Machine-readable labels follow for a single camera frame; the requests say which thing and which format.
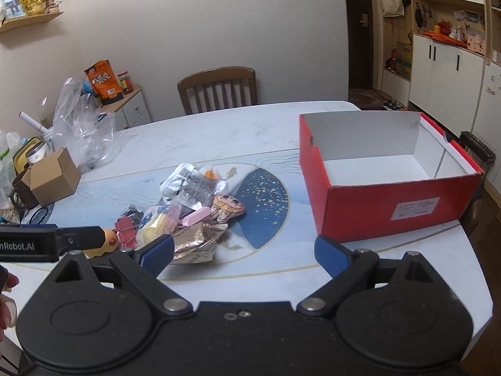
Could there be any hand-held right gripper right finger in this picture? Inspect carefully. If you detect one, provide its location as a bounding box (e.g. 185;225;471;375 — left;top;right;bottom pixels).
296;235;441;318

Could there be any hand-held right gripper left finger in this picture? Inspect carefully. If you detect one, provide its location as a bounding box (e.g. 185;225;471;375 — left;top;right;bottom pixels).
51;234;195;316

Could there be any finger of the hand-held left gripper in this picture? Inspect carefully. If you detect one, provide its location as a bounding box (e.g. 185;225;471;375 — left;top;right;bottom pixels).
0;225;105;262

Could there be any blueberry bread packet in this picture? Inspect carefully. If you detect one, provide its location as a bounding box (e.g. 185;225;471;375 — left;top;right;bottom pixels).
135;204;183;245

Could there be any gold foil wrapper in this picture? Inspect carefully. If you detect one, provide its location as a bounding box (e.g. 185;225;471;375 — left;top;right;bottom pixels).
172;221;230;263

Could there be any black clear packet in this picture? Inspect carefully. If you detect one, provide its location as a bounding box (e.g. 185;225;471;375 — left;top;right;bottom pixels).
119;206;145;222

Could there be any orange yellow toy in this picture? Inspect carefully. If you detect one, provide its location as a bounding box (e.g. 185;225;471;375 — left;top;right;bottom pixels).
82;227;118;259

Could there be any pink eraser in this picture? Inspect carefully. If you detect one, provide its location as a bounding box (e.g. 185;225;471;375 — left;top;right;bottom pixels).
182;207;214;227

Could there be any red cardboard box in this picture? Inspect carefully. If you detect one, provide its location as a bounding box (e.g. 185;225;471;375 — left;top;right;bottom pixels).
299;112;486;243

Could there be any silver foil packet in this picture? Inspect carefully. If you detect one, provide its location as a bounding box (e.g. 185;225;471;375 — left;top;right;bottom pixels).
160;163;230;209

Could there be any white marble desktop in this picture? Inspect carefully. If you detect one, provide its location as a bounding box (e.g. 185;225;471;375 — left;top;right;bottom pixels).
0;101;494;376

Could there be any person's left hand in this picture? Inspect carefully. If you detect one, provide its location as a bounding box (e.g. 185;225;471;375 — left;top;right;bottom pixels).
0;271;19;339

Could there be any red pink small packet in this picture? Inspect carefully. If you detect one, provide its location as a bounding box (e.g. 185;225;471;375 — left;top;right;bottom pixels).
113;217;142;249

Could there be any brown mug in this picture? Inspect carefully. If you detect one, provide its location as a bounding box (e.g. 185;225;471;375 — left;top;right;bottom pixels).
8;168;40;209

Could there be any small brown cardboard box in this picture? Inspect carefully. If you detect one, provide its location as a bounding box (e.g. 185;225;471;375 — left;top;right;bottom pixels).
21;148;81;207

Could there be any white cup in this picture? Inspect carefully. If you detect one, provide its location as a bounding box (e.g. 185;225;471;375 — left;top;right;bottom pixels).
27;142;48;164

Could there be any clear plastic bag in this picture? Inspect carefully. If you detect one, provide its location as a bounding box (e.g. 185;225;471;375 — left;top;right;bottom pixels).
37;78;130;173

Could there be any white paper roll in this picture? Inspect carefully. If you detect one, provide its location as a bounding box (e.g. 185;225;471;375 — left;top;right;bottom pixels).
19;111;44;131

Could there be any white side cabinet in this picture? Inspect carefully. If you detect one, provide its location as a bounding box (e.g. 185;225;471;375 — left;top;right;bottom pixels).
98;85;153;131

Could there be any orange snack box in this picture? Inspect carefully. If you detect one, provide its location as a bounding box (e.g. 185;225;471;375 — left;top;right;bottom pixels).
85;60;123;106

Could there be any red lidded jar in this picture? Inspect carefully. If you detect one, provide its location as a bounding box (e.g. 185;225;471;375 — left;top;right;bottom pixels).
117;71;134;95

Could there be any black metal rack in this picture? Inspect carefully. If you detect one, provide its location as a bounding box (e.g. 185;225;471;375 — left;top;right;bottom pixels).
458;131;497;165

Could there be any brown wooden chair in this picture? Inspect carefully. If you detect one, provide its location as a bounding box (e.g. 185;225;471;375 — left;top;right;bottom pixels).
177;66;259;116

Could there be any dark wooden door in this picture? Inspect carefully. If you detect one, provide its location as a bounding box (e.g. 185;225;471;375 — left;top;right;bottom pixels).
342;0;377;100

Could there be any white stickered cabinet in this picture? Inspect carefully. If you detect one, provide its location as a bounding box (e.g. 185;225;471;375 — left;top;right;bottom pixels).
472;60;501;153

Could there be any beige tote bag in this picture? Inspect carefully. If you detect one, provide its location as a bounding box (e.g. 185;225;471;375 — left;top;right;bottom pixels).
380;0;405;18

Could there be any pink toy house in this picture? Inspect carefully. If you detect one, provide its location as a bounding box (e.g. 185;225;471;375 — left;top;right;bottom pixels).
466;31;487;51

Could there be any white wall cabinet unit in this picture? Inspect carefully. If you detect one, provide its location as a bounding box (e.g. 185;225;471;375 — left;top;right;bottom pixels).
407;0;490;138

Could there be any wooden wall shelf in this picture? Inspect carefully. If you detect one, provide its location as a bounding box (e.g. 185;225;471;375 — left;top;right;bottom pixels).
0;10;64;34

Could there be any small photo frame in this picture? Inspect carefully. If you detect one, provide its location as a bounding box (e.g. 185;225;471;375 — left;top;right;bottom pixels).
0;0;22;21

